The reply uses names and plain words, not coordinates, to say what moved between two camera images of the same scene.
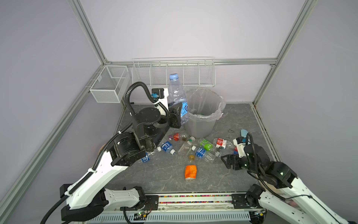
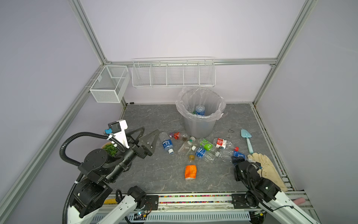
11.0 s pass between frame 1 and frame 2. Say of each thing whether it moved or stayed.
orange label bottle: stayed
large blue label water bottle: moved
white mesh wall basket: stayed
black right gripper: moved
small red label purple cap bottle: stayed
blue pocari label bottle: stayed
